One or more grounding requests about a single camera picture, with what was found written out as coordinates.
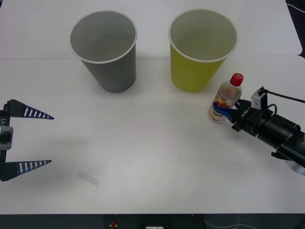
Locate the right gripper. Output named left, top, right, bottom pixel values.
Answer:
left=213, top=99, right=268, bottom=138

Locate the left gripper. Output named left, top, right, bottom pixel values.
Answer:
left=0, top=99, right=55, bottom=182

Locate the clear bottle with red cap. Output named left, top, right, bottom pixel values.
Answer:
left=209, top=73, right=244, bottom=124

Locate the yellow-green plastic waste bin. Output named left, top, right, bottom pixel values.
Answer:
left=168, top=9, right=239, bottom=93

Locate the grey plastic waste bin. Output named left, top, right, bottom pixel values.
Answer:
left=69, top=10, right=138, bottom=94

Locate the white cable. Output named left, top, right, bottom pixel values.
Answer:
left=286, top=3, right=305, bottom=13
left=203, top=214, right=305, bottom=229

